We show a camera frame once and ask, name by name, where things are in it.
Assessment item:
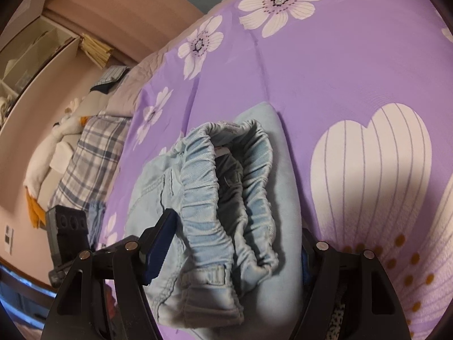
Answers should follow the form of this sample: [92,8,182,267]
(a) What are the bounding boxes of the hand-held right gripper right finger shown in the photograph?
[288,227,412,340]

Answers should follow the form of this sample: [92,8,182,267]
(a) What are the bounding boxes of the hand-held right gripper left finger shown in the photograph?
[40,209,178,340]

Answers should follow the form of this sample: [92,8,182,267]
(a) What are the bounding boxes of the light blue pants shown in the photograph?
[124,102,305,340]

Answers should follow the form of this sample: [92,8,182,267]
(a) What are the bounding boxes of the folded blue jeans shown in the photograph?
[87,201,107,249]

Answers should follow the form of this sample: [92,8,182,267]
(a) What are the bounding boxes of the spotted black white cloth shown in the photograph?
[325,288,347,340]

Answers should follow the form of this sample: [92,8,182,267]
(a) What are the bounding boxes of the plaid pillow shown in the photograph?
[52,116,132,214]

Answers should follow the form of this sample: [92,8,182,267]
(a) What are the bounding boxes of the white goose plush toy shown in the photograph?
[23,97,89,229]

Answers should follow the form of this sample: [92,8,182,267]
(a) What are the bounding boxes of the grey quilt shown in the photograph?
[85,52,167,118]

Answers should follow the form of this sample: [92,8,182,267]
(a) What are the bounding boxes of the striped dark cloth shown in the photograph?
[89,65,131,95]

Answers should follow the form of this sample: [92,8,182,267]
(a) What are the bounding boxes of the white open shelf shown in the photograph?
[0,17,81,121]

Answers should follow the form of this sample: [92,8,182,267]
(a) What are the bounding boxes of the yellow bamboo mat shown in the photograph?
[80,33,114,69]

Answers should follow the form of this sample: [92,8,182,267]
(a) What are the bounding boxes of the purple floral bed sheet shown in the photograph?
[95,0,453,340]

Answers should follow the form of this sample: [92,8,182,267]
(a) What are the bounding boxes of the white wall switch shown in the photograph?
[3,224,15,254]

